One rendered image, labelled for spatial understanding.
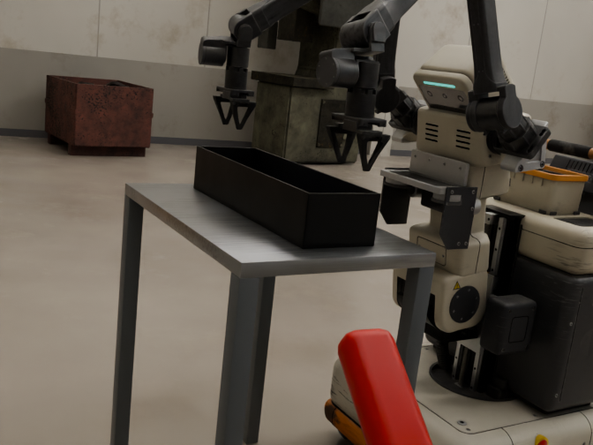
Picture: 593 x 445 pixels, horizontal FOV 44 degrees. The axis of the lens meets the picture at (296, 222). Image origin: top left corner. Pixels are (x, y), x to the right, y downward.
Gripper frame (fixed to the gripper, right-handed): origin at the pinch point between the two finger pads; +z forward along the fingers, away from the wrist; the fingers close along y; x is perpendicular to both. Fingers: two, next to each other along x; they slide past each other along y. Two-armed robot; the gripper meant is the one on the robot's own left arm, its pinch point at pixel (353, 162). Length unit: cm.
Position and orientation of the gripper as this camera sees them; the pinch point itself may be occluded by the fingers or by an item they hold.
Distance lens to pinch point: 146.0
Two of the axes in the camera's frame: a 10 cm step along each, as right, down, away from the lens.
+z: -0.9, 9.7, 2.3
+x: 8.6, -0.4, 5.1
